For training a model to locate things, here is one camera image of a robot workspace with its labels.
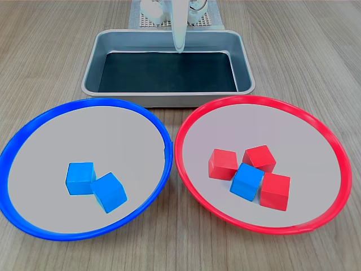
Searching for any steel tray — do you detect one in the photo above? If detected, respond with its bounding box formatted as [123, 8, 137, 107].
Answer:
[81, 29, 256, 108]

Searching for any blue cube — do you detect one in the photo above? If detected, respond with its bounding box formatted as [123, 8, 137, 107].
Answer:
[90, 172, 129, 214]
[65, 161, 97, 196]
[230, 163, 265, 202]

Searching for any pale perforated base plate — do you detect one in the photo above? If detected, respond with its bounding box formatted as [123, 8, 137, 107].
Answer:
[128, 0, 226, 30]

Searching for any red cube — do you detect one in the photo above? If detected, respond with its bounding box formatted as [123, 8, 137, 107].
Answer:
[242, 145, 277, 173]
[208, 148, 239, 181]
[259, 172, 291, 212]

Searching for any blue rimmed white plate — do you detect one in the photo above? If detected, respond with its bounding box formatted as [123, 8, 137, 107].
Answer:
[0, 98, 173, 242]

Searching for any red rimmed white plate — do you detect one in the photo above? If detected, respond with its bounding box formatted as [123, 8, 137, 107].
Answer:
[174, 95, 353, 235]

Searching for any black mat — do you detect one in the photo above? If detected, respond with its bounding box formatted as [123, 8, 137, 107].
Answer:
[98, 51, 239, 93]

